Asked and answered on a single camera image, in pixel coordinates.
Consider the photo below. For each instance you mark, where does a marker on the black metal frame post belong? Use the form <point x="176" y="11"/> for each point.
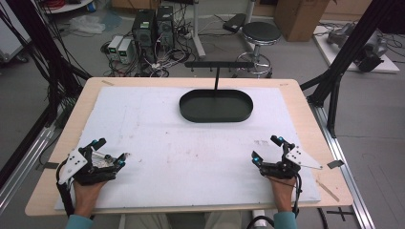
<point x="47" y="51"/>
<point x="347" y="54"/>

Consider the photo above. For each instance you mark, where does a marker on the white desk leg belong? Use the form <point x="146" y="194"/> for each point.
<point x="198" y="35"/>

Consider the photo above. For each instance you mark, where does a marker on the grey machine part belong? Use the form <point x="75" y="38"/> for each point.
<point x="371" y="51"/>

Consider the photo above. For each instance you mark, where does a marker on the white foam mat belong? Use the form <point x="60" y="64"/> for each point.
<point x="191" y="152"/>

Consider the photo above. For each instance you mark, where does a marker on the black stand with oval tray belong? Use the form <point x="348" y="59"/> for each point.
<point x="216" y="106"/>

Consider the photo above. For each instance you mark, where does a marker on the cardboard box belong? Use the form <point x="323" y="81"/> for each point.
<point x="299" y="17"/>

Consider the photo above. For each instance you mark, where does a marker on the white board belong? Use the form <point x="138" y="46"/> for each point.
<point x="387" y="65"/>

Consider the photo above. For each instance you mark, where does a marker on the white round table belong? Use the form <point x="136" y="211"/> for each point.
<point x="67" y="6"/>

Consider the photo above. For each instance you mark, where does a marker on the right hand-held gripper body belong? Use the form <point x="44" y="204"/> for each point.
<point x="288" y="162"/>

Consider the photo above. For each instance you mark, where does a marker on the clear plastic bag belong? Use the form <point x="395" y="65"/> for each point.
<point x="86" y="24"/>

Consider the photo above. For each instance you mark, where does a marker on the black tape piece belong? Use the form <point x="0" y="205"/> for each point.
<point x="51" y="165"/>
<point x="335" y="164"/>

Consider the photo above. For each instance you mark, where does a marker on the small black computer tower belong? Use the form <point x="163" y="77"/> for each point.
<point x="165" y="25"/>

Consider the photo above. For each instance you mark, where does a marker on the person's right hand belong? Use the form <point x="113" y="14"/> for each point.
<point x="283" y="192"/>

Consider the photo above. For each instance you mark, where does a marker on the large black computer tower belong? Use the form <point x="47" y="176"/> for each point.
<point x="144" y="33"/>

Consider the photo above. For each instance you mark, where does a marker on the white power supply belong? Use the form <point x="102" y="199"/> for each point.
<point x="124" y="51"/>
<point x="114" y="46"/>

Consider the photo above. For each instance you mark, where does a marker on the person's left hand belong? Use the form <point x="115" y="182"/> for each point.
<point x="87" y="197"/>

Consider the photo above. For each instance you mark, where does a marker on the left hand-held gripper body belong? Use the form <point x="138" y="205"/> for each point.
<point x="83" y="168"/>

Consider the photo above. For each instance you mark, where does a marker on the aluminium rail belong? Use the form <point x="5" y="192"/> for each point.
<point x="25" y="159"/>
<point x="347" y="178"/>

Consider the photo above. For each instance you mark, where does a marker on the black round stool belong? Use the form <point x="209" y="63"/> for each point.
<point x="261" y="33"/>

